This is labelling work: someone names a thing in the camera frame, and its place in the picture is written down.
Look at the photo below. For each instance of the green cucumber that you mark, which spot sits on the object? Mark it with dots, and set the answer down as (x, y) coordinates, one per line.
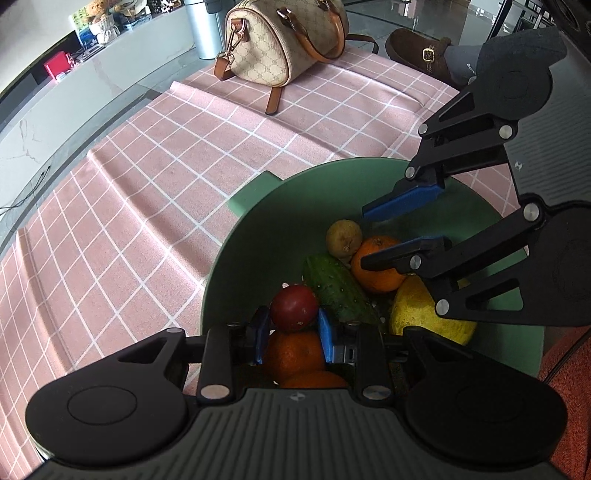
(337, 288)

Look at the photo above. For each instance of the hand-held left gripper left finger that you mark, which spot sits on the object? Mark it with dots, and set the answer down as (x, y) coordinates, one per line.
(261, 332)

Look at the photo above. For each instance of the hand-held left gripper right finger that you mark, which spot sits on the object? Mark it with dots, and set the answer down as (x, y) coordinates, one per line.
(325, 337)

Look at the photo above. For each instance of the white marble television cabinet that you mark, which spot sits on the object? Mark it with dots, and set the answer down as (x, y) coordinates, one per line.
(69, 120)

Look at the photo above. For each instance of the orange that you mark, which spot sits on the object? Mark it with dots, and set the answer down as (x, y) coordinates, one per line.
(378, 282)
(295, 355)
(314, 381)

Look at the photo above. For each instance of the red tomato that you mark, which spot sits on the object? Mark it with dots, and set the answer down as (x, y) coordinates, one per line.
(293, 304)

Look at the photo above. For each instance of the grey trash can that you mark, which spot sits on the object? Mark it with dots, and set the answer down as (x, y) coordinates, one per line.
(207, 27)

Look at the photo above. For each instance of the large yellow green fruit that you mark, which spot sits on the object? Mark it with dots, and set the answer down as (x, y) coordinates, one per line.
(415, 309)

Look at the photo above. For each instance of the red box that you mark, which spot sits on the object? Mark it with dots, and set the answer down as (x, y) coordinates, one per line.
(57, 67)

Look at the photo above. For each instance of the beige patterned handbag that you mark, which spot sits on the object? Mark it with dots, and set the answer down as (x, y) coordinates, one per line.
(268, 50)

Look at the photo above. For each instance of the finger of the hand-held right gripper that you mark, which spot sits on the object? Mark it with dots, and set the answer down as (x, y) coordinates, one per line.
(406, 198)
(429, 247)

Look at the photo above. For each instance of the teddy bear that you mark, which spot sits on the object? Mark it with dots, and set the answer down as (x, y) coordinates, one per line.
(99, 7)

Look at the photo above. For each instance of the small brownish green fruit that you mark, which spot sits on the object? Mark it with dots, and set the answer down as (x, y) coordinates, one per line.
(344, 237)

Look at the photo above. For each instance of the pink checked tablecloth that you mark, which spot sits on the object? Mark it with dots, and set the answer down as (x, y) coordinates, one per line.
(138, 207)

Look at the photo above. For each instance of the green colander bowl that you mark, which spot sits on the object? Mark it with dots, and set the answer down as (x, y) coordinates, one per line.
(295, 217)

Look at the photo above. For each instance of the brown slipper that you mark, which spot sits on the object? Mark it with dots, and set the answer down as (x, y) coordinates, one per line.
(415, 50)

